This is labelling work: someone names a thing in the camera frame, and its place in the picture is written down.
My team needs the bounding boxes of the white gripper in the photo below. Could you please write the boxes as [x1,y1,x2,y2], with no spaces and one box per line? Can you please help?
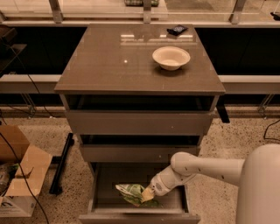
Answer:
[142,165,195,202]

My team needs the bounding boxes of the green jalapeno chip bag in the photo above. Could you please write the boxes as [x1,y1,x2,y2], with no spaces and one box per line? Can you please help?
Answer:
[115,184,161,207]

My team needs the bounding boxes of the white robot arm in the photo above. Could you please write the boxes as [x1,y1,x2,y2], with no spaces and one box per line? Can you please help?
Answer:
[142,143,280,224]

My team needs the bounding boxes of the open bottom drawer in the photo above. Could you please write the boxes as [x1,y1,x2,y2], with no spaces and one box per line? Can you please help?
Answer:
[79,163,200,224]

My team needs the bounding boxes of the middle drawer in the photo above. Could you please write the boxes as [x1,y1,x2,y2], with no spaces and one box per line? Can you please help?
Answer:
[80,135,201,163]

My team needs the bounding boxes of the top drawer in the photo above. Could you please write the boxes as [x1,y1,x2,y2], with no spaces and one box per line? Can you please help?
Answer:
[62,94,218,136]

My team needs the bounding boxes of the grey drawer cabinet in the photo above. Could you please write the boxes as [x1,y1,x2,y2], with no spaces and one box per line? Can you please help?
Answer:
[53,23,226,224]

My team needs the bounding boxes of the black metal bar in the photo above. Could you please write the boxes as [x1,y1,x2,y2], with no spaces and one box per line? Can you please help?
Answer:
[49,133,74,195]

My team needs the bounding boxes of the black table leg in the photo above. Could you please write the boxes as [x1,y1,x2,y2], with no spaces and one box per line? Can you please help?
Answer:
[216,96,230,123]

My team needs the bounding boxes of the cardboard box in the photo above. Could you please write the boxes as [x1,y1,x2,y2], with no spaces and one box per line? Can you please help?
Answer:
[0,125,53,218]

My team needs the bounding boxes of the white bowl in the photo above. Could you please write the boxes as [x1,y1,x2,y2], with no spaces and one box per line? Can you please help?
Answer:
[152,46,191,71]

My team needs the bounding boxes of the black phone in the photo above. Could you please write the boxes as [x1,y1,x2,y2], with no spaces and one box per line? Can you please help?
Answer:
[167,24,188,37]

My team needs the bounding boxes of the black cable on right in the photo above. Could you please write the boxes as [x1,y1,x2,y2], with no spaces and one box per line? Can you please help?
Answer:
[262,118,280,144]

